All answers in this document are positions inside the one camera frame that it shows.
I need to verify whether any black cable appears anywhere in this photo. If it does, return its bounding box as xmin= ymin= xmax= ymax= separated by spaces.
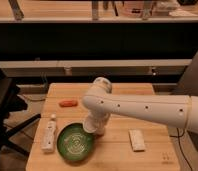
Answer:
xmin=169 ymin=128 xmax=194 ymax=171

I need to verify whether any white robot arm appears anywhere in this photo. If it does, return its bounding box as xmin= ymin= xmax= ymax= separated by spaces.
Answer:
xmin=82 ymin=77 xmax=198 ymax=134

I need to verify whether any wooden table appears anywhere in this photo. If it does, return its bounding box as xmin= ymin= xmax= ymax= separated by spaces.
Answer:
xmin=25 ymin=83 xmax=180 ymax=171

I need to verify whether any black office chair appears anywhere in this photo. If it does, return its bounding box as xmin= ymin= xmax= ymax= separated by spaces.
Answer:
xmin=0 ymin=68 xmax=41 ymax=156

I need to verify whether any green ceramic bowl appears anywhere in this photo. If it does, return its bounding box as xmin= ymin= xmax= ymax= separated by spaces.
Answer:
xmin=57 ymin=123 xmax=95 ymax=162

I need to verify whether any orange carrot toy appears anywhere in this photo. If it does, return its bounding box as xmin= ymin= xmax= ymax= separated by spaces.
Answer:
xmin=59 ymin=100 xmax=78 ymax=107

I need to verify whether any white rectangular block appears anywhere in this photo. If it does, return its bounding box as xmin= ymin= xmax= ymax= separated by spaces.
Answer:
xmin=129 ymin=130 xmax=146 ymax=152

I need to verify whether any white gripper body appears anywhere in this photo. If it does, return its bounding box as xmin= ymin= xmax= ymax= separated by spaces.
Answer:
xmin=86 ymin=114 xmax=110 ymax=133

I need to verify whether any white ceramic cup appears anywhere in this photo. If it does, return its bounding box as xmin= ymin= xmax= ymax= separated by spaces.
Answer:
xmin=83 ymin=121 xmax=96 ymax=133

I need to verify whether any white plastic bottle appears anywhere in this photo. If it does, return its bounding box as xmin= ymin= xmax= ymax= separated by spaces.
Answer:
xmin=41 ymin=114 xmax=57 ymax=153

